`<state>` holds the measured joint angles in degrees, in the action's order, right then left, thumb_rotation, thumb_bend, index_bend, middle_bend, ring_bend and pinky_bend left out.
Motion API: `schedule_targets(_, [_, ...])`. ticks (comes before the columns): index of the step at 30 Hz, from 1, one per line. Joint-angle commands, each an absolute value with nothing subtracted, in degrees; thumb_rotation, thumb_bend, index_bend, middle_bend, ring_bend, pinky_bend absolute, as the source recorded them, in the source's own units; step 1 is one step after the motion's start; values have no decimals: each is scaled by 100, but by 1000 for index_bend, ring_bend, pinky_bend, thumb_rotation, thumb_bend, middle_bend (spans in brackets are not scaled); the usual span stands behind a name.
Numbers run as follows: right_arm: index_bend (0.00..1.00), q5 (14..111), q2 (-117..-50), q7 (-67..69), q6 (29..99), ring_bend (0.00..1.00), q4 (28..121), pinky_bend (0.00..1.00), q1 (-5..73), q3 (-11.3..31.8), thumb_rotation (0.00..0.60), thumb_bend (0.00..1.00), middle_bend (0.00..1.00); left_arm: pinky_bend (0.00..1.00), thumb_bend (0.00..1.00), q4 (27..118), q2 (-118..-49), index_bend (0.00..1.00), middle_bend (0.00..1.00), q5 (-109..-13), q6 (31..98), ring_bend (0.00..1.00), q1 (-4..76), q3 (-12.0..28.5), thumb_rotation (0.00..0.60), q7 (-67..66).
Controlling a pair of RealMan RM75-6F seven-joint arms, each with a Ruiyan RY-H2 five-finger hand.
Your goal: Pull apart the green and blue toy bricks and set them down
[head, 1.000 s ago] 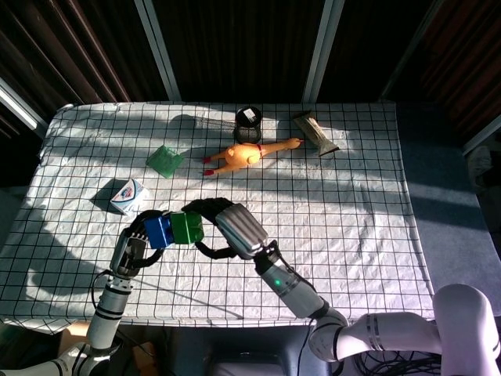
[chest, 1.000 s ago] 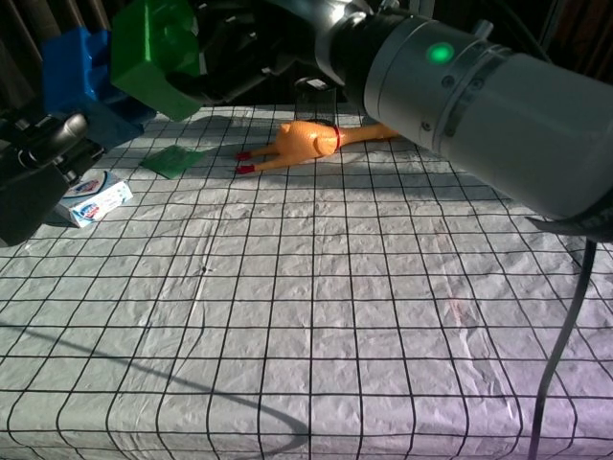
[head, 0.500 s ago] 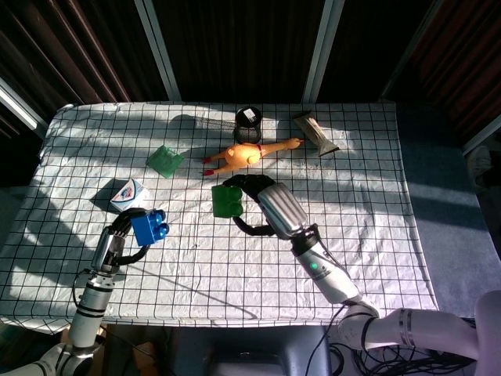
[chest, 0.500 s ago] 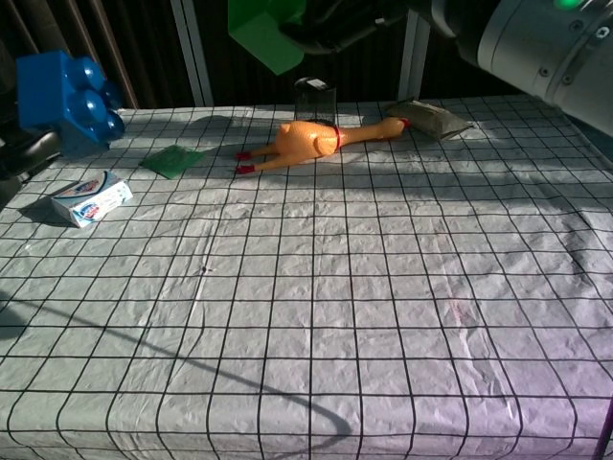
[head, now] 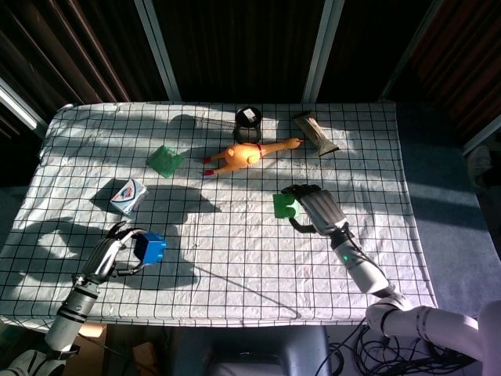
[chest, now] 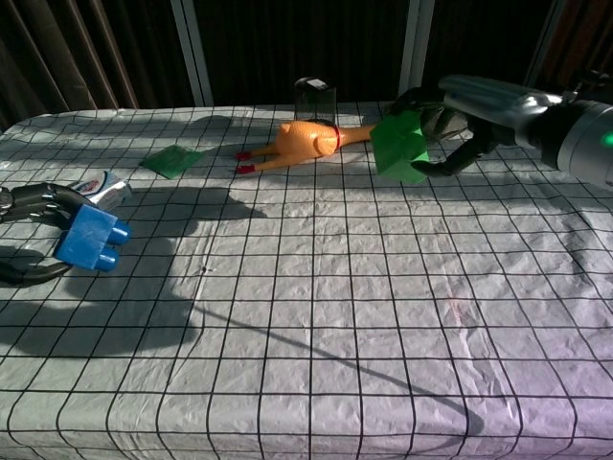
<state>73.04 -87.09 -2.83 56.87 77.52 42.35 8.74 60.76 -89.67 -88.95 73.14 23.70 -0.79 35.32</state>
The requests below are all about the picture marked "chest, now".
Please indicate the green flat packet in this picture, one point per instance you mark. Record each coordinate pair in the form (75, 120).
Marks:
(172, 160)

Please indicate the white grid tablecloth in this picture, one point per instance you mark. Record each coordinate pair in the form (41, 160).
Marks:
(306, 311)

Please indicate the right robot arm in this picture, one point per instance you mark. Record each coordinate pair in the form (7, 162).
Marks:
(579, 139)

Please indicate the green building block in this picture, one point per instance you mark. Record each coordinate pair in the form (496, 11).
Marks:
(400, 146)

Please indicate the white window frame post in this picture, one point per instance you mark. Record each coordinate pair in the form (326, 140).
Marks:
(415, 48)
(191, 50)

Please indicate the yellow rubber chicken toy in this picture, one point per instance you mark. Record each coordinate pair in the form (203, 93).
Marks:
(306, 143)

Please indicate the white blue soap box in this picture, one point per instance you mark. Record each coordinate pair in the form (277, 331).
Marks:
(107, 189)

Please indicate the dark brown curtain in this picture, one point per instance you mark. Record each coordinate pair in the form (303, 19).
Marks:
(72, 52)

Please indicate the blue building block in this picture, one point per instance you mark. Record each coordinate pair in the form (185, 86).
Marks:
(91, 237)

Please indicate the grey pouch bag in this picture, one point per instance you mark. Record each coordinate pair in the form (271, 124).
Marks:
(443, 124)

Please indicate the dark transparent cup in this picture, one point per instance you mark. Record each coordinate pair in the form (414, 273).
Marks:
(315, 100)

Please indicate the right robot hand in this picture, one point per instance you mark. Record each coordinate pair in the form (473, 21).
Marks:
(479, 108)

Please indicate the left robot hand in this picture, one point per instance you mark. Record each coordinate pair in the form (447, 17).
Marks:
(33, 206)

